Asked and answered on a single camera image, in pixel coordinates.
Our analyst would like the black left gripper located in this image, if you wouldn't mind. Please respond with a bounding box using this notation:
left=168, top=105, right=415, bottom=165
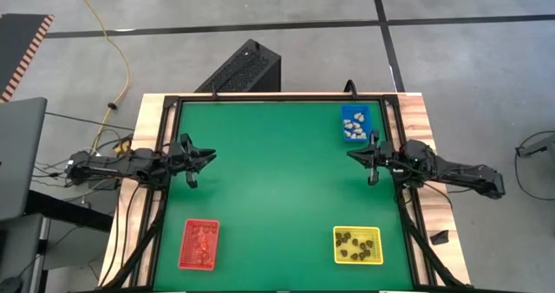
left=171, top=133, right=218, bottom=190

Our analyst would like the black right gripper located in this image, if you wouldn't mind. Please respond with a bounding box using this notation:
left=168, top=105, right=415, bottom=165
left=346, top=131, right=402, bottom=186

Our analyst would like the blue plastic basket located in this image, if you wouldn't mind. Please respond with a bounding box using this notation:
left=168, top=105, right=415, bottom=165
left=341, top=104, right=373, bottom=144

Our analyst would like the green table mat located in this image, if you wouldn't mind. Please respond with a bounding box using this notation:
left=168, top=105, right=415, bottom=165
left=153, top=100, right=415, bottom=290

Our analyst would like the wooden table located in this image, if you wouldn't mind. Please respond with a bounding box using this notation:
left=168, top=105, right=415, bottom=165
left=98, top=92, right=473, bottom=292

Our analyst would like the black perforated computer tower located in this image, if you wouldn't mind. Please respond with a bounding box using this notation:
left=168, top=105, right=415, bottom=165
left=193, top=38, right=283, bottom=94

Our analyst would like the yellow plastic basket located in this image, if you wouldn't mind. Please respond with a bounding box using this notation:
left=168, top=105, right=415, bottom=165
left=333, top=225, right=384, bottom=265

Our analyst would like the red plastic basket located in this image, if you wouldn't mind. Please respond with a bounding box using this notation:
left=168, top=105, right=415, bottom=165
left=178, top=218, right=221, bottom=270

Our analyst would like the small black wedge block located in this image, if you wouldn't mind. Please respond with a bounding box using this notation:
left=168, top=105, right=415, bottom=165
left=429, top=230, right=451, bottom=246

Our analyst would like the black desk board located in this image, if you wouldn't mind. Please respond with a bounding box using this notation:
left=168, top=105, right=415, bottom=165
left=25, top=190, right=114, bottom=233

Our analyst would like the grey stand foot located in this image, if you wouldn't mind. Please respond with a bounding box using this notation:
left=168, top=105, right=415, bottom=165
left=514, top=133, right=555, bottom=159

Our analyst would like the grey laptop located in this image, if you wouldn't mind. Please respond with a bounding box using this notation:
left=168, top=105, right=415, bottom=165
left=0, top=96, right=48, bottom=223

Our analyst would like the black mat striped edge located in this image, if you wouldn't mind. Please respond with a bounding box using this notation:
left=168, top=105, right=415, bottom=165
left=0, top=13, right=56, bottom=105

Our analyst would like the short black cable loop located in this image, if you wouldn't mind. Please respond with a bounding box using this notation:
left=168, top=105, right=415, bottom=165
left=343, top=79, right=360, bottom=100

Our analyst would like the yellow extension cable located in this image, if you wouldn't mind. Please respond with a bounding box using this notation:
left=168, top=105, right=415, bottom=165
left=69, top=0, right=133, bottom=153

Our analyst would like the thin black cable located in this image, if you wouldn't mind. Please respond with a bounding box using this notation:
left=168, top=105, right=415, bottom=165
left=44, top=111, right=136, bottom=133

